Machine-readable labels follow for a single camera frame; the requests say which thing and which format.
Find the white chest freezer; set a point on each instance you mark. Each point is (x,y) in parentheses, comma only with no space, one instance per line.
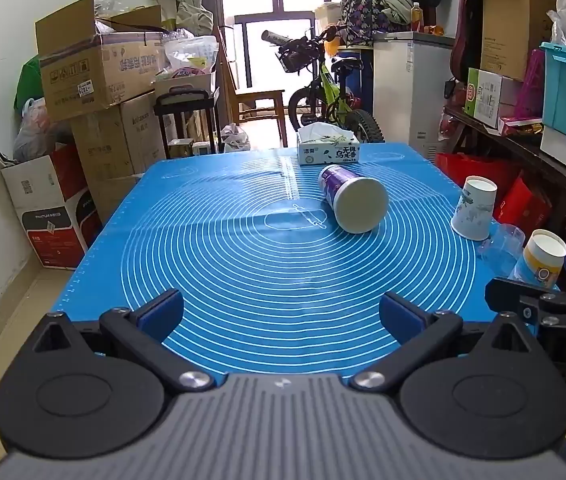
(408,90)

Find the white and red carton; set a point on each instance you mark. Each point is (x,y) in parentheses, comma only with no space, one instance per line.
(48,210)

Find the small white plastic bag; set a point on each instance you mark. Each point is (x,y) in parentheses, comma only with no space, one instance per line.
(235,137)

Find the red bags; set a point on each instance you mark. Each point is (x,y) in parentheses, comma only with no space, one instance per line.
(518,200)

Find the purple paper cup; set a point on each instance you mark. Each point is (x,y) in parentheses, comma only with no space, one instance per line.
(353,200)

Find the black trolley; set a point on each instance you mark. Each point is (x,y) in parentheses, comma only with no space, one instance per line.
(183,97)

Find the clear plastic cup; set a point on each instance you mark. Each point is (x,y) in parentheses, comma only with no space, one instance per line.
(499,250)

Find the dark red bag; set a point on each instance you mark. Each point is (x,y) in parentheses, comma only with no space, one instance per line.
(465,25)

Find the green bicycle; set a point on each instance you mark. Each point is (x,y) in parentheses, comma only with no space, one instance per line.
(333,95)

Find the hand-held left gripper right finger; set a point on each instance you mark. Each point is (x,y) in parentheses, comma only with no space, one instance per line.
(403,316)

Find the white patterned paper cup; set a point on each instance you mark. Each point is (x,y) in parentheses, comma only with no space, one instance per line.
(474,210)

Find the orange drink bottle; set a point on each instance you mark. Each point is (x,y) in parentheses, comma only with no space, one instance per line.
(417,17)

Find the open cardboard box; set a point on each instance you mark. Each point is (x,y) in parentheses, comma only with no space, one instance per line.
(98,70)

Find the brown cardboard box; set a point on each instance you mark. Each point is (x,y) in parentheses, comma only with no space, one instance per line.
(118,135)

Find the floral bag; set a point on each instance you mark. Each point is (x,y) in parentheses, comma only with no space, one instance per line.
(360,15)

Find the white tissue box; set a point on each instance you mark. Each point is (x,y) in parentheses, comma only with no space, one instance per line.
(328,152)

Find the pink plastic item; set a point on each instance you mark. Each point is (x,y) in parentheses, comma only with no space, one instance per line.
(530,85)

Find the blue silicone mat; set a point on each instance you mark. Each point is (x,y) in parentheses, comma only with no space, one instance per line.
(263,260)

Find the wooden chair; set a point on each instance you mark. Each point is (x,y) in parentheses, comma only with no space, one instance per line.
(258,100)

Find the dark wooden shelf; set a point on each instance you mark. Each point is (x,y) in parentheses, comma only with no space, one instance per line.
(538,157)

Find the grey green cloth pile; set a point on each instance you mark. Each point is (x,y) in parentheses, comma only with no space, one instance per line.
(398,2)

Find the green bag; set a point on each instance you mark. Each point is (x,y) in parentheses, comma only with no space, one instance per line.
(28,82)

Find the tall cardboard box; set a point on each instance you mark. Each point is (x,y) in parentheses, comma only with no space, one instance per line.
(513,30)

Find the yellow and white paper cup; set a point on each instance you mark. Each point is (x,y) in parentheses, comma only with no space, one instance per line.
(538,262)

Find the clear plastic bag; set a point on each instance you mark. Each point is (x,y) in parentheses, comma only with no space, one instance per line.
(190,55)

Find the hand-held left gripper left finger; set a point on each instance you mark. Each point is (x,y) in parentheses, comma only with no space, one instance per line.
(160,312)

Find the green and white box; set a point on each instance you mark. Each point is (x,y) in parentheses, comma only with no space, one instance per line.
(488,97)

